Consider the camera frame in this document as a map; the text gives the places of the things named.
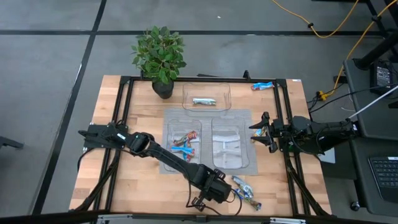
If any silver and blue granola bar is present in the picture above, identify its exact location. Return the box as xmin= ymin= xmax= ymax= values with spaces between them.
xmin=231 ymin=175 xmax=254 ymax=198

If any white paper sheet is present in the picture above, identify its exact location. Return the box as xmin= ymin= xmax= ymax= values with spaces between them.
xmin=317 ymin=147 xmax=336 ymax=165

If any green potted plant black pot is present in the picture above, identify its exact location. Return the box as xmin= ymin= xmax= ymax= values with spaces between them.
xmin=130 ymin=26 xmax=188 ymax=100

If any black power adapter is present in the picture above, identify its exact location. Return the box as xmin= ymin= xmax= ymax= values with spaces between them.
xmin=369 ymin=60 xmax=394 ymax=96

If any red granola bar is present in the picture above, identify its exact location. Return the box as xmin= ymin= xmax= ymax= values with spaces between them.
xmin=172 ymin=130 xmax=199 ymax=147

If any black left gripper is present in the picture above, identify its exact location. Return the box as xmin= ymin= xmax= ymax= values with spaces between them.
xmin=198 ymin=169 xmax=233 ymax=205

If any silver and green granola bar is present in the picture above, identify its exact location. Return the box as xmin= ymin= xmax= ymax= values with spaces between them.
xmin=192 ymin=98 xmax=218 ymax=106

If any red and blue chocolate bar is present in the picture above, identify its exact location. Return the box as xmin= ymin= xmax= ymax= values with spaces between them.
xmin=250 ymin=128 xmax=266 ymax=144

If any dark grey computer desk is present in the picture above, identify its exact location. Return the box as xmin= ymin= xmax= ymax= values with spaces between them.
xmin=343 ymin=58 xmax=398 ymax=218

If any clear plastic bin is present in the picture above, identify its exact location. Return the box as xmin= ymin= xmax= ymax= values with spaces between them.
xmin=182 ymin=82 xmax=233 ymax=113
xmin=211 ymin=116 xmax=251 ymax=170
xmin=162 ymin=119 xmax=203 ymax=174

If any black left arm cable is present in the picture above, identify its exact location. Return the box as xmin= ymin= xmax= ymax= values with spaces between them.
xmin=185 ymin=174 xmax=243 ymax=217

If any white cable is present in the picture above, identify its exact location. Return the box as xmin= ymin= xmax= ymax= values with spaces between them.
xmin=348 ymin=92 xmax=398 ymax=121

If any black keyboard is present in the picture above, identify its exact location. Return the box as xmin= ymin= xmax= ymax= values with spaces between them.
xmin=368 ymin=155 xmax=398 ymax=205

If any black stand leg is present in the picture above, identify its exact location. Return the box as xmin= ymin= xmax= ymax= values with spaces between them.
xmin=353 ymin=29 xmax=398 ymax=71

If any purple granola bar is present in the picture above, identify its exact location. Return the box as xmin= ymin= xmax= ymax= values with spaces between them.
xmin=233 ymin=187 xmax=263 ymax=212

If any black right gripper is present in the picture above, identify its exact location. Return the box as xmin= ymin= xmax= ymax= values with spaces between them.
xmin=248 ymin=111 xmax=295 ymax=154

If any grey woven mat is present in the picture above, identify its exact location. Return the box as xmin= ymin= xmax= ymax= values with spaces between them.
xmin=159 ymin=108 xmax=259 ymax=176

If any silver aluminium bracket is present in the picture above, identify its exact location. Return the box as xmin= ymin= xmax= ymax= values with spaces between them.
xmin=269 ymin=217 xmax=307 ymax=224
xmin=96 ymin=213 xmax=133 ymax=224

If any black chair leg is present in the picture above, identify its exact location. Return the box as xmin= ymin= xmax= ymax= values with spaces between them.
xmin=0 ymin=135 xmax=25 ymax=150

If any light blue granola bar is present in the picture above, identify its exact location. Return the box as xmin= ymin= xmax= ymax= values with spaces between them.
xmin=250 ymin=81 xmax=275 ymax=91

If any multicoloured granola bar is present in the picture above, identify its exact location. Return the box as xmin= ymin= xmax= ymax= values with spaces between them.
xmin=182 ymin=143 xmax=193 ymax=165

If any yellow cable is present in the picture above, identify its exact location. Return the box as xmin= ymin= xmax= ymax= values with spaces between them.
xmin=317 ymin=0 xmax=398 ymax=102
xmin=271 ymin=0 xmax=361 ymax=40

